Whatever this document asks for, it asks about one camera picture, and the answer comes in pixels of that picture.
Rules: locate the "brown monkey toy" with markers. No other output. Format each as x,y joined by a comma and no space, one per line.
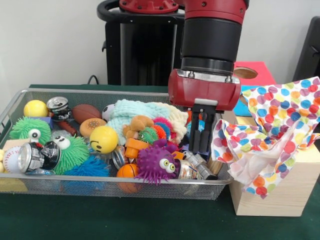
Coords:
135,125

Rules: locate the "yellow ball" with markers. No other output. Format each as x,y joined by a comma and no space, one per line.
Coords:
36,107
103,139

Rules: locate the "purple spiky monster toy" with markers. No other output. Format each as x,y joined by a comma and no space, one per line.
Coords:
157,165

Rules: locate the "shallow clear bin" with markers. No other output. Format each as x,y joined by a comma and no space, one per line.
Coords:
100,182

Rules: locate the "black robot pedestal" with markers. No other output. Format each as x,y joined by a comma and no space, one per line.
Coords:
140,55

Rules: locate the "wooden box with three holes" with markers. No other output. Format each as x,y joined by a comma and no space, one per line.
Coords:
285,195

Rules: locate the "cream yellow cloth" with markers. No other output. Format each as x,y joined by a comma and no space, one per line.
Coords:
178,120

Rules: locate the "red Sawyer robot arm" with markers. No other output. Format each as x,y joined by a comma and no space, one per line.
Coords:
212,30

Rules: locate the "small soccer ball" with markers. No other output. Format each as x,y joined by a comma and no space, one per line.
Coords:
108,112

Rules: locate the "small brown football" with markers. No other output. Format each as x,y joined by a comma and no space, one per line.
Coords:
86,113

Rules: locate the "green spiky ball with eyes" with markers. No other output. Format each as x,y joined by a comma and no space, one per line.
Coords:
72,155

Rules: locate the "small orange basketball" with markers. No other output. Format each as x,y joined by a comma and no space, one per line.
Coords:
126,171

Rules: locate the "orange building block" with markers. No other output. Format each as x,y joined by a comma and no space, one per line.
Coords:
135,147

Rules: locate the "light teal cloth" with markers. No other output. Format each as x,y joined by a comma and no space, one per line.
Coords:
135,111

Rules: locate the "blue spiky ball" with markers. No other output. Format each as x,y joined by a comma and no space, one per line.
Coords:
87,167

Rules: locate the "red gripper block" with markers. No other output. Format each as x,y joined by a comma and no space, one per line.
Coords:
200,91

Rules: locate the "crushed silver can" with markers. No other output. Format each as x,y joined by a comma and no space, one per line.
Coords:
192,170

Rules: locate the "dark green table cloth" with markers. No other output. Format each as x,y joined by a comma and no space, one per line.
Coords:
125,220

